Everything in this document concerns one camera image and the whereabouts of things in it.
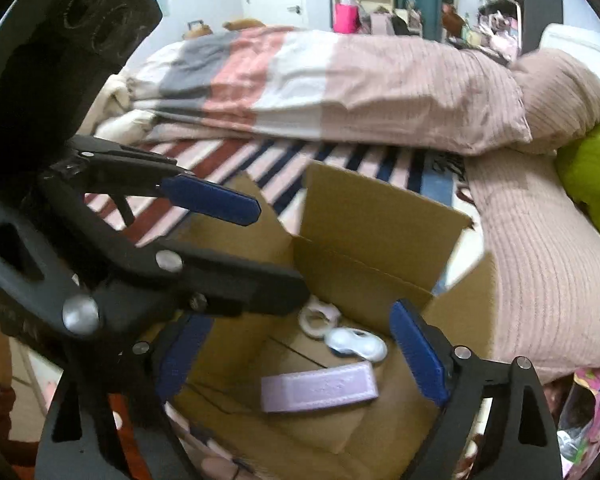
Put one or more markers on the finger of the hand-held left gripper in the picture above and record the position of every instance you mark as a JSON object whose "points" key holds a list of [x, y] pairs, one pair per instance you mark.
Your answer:
{"points": [[215, 204], [245, 282]]}

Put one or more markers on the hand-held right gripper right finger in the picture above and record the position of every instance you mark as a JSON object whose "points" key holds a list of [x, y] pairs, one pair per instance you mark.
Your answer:
{"points": [[419, 360]]}

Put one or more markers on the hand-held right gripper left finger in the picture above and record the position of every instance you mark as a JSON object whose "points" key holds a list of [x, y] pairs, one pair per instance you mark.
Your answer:
{"points": [[180, 360]]}

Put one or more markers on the cardboard box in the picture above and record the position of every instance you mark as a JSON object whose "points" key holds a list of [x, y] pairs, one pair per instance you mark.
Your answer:
{"points": [[374, 240]]}

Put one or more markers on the white contact lens case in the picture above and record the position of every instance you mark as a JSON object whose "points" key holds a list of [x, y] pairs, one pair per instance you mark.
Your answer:
{"points": [[355, 344]]}

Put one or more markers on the striped red and navy blanket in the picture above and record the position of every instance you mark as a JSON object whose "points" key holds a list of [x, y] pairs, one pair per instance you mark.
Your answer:
{"points": [[280, 170]]}

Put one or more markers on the cream blanket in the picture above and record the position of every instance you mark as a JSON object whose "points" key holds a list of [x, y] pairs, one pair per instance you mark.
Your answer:
{"points": [[115, 110]]}

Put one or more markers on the floral printed cloth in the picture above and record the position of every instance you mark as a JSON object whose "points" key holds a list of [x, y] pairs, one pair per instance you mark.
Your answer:
{"points": [[210, 452]]}

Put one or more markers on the lilac rectangular case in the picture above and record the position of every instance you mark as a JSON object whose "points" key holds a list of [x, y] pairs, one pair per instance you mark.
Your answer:
{"points": [[320, 387]]}

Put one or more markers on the folded pink and grey duvet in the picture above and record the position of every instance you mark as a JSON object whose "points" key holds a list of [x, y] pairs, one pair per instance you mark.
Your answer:
{"points": [[330, 85]]}

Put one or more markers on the colourful printed bag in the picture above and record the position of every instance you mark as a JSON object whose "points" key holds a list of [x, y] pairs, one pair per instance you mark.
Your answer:
{"points": [[592, 420]]}

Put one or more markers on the brown plush toy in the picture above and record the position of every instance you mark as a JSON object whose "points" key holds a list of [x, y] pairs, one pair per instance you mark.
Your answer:
{"points": [[243, 23]]}

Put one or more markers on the pink bag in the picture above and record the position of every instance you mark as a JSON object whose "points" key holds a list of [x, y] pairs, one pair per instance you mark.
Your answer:
{"points": [[346, 17]]}

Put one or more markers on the green pillow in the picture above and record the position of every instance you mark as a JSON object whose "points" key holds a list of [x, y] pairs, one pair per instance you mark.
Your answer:
{"points": [[592, 175]]}

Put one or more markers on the white headboard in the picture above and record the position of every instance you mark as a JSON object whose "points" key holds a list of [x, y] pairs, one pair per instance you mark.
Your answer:
{"points": [[579, 42]]}

